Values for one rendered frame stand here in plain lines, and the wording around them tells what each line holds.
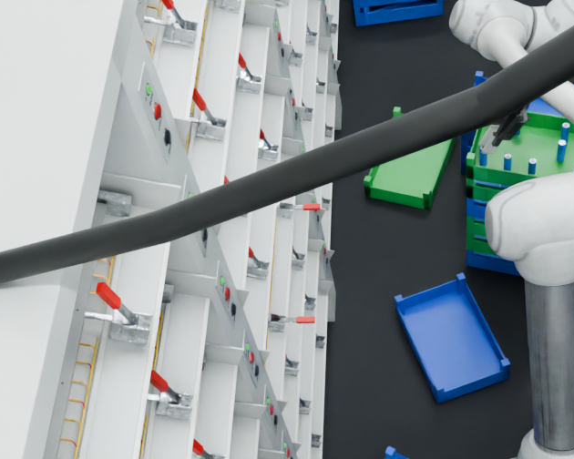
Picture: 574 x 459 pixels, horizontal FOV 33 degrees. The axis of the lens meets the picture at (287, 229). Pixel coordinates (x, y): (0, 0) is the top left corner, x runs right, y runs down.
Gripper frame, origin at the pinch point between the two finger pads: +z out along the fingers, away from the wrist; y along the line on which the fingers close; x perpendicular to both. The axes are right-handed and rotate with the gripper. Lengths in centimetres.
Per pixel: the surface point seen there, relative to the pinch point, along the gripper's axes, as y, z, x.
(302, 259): -23, 18, 48
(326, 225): 12, 49, 24
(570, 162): -4.4, 1.8, -21.7
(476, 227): -2.6, 30.4, -9.4
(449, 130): -109, -109, 95
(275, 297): -44, 4, 62
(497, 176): -5.2, 7.3, -3.6
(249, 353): -72, -22, 79
